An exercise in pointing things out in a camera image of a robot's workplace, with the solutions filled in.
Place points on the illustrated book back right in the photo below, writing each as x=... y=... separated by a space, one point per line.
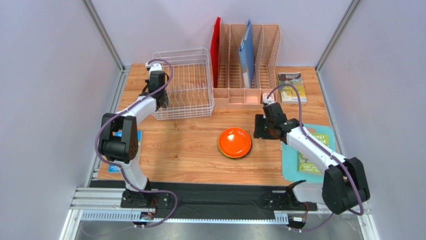
x=294 y=85

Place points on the blue folder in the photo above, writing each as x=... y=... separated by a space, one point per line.
x=246 y=56

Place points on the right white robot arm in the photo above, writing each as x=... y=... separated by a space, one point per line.
x=344 y=186

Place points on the teal cutting board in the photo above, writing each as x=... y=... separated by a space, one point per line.
x=289 y=157

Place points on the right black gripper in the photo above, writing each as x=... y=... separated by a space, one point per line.
x=260 y=126

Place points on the red floral plate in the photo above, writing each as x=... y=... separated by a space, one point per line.
x=235 y=151

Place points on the white power adapter cube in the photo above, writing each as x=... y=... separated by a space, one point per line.
x=270 y=96

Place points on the green storey treehouse book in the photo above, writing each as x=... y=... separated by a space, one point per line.
x=304 y=164

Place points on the red folder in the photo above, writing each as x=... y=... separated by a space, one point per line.
x=214 y=51

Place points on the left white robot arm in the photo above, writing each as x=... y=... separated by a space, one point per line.
x=118 y=141

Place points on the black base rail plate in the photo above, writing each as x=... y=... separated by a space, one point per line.
x=214 y=201

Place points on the white wire dish rack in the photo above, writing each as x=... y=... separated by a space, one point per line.
x=190 y=92

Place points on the blue storey treehouse book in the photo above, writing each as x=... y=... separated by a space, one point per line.
x=115 y=169

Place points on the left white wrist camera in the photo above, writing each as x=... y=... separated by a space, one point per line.
x=153 y=67

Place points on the pink desk file organizer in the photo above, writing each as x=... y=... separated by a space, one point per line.
x=231 y=93

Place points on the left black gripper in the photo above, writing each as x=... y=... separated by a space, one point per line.
x=147 y=82

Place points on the green plate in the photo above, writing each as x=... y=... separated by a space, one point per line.
x=238 y=141

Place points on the orange plate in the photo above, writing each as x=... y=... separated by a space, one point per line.
x=233 y=133

